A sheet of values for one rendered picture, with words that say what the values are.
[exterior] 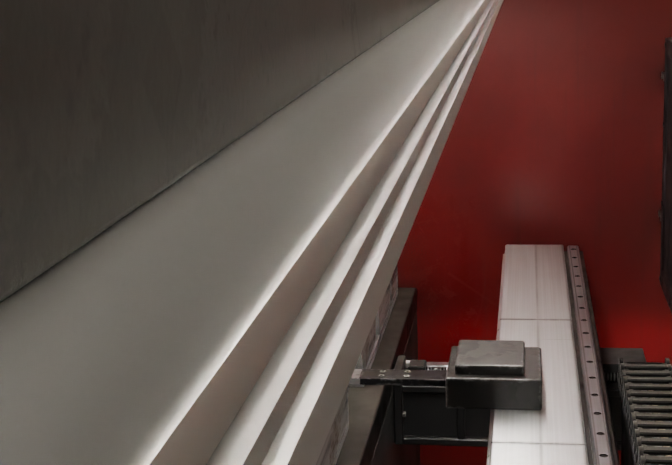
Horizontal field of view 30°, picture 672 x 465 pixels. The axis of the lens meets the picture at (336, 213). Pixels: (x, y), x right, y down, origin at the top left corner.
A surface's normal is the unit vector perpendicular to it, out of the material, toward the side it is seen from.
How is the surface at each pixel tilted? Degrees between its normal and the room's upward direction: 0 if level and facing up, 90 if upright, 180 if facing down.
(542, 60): 90
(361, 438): 0
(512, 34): 90
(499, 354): 0
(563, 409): 0
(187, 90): 90
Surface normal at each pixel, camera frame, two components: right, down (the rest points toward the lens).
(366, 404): -0.04, -0.98
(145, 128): 0.99, 0.00
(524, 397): -0.14, 0.21
